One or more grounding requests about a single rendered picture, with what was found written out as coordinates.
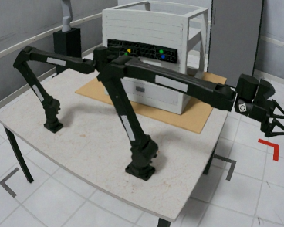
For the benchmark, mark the tan flat board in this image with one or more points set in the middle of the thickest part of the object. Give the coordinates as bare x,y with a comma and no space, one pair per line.
193,118

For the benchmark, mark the white rack frame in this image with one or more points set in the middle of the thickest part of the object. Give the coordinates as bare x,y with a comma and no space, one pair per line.
161,29

